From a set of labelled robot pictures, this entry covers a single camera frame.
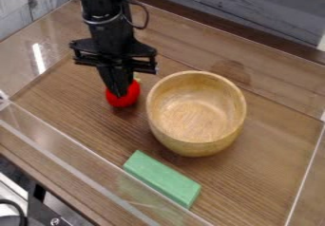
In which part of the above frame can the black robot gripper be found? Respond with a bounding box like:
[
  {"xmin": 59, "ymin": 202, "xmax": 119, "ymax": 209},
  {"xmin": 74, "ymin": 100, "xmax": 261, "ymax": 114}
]
[{"xmin": 70, "ymin": 0, "xmax": 158, "ymax": 97}]

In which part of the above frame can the red plush strawberry toy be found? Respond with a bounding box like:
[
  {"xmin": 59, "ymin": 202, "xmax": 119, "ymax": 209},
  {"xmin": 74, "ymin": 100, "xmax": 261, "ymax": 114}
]
[{"xmin": 106, "ymin": 80, "xmax": 140, "ymax": 107}]

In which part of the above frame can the light wooden bowl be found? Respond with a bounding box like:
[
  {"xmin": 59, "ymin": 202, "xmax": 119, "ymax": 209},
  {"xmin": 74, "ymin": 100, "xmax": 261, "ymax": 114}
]
[{"xmin": 146, "ymin": 70, "xmax": 247, "ymax": 158}]

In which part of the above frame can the green rectangular block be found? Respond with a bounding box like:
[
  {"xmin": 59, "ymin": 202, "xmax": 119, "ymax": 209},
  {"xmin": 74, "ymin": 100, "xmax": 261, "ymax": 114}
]
[{"xmin": 123, "ymin": 150, "xmax": 202, "ymax": 209}]

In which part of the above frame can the black metal table leg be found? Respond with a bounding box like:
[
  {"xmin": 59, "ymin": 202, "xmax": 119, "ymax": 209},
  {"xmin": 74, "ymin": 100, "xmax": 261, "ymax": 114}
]
[{"xmin": 28, "ymin": 184, "xmax": 72, "ymax": 226}]

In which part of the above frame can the clear acrylic tray wall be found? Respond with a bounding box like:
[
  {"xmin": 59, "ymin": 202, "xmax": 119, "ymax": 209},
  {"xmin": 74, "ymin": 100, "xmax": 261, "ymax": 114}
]
[{"xmin": 0, "ymin": 91, "xmax": 213, "ymax": 226}]

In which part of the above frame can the black cable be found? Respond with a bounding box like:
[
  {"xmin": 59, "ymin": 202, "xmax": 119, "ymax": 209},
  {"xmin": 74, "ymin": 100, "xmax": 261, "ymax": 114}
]
[{"xmin": 0, "ymin": 199, "xmax": 27, "ymax": 226}]

